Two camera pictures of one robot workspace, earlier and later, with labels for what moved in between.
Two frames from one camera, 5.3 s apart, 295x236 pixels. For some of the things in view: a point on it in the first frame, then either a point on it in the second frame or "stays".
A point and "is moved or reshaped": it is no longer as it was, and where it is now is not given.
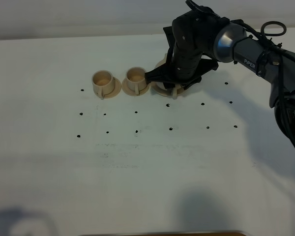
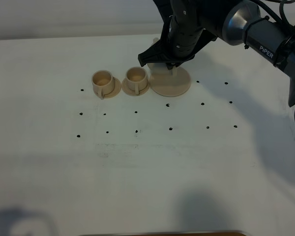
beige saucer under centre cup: [132, 92] stays
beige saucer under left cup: [117, 87] stays
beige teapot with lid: [160, 87] is moved or reshaped
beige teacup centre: [136, 80] stays
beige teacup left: [103, 82] stays
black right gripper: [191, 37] to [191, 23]
